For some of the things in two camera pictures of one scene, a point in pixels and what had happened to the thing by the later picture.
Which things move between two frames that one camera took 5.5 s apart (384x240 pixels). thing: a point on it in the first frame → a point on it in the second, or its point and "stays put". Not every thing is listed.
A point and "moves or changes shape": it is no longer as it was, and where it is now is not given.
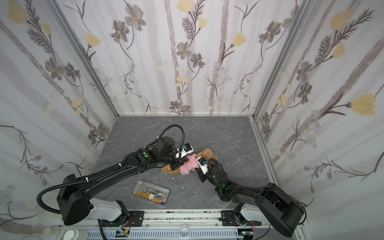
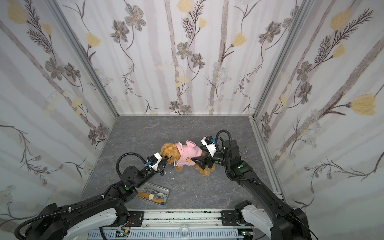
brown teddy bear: (206, 153) moves or changes shape
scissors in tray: (164, 196) stays put
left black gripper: (175, 161) → (162, 166)
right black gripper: (202, 173) → (207, 158)
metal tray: (151, 192) stays put
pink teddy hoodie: (191, 165) moves or changes shape
